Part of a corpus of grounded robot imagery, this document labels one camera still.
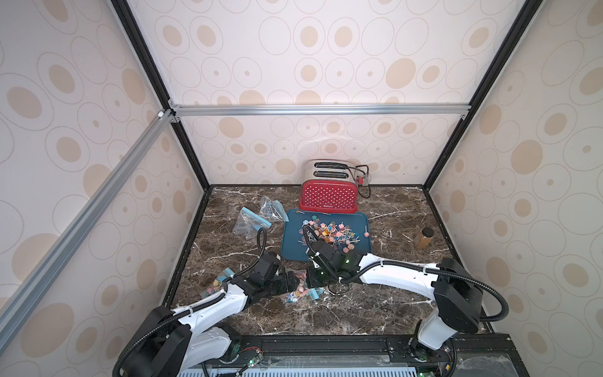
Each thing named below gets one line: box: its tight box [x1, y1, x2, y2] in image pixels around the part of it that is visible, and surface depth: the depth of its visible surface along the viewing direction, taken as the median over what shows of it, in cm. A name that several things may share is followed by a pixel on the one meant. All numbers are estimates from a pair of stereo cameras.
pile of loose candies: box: [297, 215, 361, 254], surface depth 102 cm
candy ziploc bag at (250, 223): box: [232, 206, 272, 238], surface depth 107 cm
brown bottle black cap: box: [416, 226, 435, 249], surface depth 94 cm
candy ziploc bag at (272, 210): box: [259, 195, 290, 223], surface depth 104 cm
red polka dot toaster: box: [298, 158, 359, 214], surface depth 104 cm
